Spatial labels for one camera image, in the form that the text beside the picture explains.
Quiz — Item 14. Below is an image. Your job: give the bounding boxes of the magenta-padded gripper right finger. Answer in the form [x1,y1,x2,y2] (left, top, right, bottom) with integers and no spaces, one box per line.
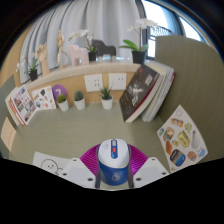
[126,143,170,190]

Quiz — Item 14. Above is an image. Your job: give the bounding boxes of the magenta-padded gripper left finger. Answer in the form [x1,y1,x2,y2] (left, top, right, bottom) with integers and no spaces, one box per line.
[61,143,102,190]

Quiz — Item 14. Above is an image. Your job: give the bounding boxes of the blue and white computer mouse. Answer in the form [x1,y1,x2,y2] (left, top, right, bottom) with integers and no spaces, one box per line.
[96,138,132,187]

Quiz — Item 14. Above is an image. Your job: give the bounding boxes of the white mouse pad with drawing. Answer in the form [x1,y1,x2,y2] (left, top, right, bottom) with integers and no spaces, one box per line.
[32,151,73,176]

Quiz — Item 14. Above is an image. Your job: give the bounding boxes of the white card with colourful stickers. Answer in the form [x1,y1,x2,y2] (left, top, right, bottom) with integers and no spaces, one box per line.
[156,104,209,173]

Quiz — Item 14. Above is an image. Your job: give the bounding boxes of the small plant in white pot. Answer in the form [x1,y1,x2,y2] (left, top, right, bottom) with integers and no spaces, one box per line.
[55,93,70,112]
[98,85,114,111]
[73,90,87,111]

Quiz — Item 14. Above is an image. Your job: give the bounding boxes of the black book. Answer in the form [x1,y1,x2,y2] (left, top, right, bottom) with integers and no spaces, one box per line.
[118,63,161,124]

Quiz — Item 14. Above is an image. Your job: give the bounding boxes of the white spiral-bound books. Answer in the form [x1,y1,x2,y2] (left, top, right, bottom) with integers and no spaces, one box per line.
[139,60,177,123]

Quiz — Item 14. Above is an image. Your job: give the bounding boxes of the white illustrated picture card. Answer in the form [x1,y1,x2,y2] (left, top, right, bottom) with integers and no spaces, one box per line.
[31,85,57,112]

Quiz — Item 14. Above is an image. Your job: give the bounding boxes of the purple round sign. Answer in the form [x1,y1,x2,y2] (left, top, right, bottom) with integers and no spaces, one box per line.
[51,83,69,102]

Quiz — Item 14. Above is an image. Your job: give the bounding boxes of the red-edged photo magazine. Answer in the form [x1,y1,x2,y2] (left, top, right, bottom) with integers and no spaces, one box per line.
[9,84,38,126]

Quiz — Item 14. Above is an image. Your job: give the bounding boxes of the white book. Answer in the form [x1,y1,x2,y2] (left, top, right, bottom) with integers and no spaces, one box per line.
[4,89,21,127]

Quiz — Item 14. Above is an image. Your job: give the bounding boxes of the green desk partition panel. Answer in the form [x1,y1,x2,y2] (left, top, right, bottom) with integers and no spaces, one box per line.
[153,34,224,161]
[0,74,17,134]

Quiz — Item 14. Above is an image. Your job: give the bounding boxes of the white orchid in black pot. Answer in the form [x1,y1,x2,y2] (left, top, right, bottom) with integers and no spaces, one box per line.
[68,29,98,62]
[119,18,159,65]
[15,54,40,82]

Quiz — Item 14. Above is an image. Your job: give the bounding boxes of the pink horse figurine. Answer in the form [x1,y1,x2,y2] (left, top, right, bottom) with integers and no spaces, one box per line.
[66,44,90,67]

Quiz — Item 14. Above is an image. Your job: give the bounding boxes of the wooden hand model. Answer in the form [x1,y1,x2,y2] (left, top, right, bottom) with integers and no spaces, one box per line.
[34,43,51,78]

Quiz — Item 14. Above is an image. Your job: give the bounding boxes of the black horse figurine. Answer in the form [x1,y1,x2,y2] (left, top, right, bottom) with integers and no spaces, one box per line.
[90,39,118,58]

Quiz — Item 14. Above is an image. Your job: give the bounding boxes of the wooden mannequin figure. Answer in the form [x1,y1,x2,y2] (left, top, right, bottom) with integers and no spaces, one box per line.
[54,29,69,69]

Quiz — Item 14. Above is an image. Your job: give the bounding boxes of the grey curtain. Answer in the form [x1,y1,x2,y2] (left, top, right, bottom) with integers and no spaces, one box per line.
[19,0,146,84]

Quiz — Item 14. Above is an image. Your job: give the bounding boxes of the dark-framed window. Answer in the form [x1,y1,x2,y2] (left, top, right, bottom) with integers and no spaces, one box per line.
[139,0,214,59]

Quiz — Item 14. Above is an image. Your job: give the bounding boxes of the white wall socket panel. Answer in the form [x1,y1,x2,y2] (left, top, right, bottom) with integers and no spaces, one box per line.
[108,72,128,91]
[83,73,104,93]

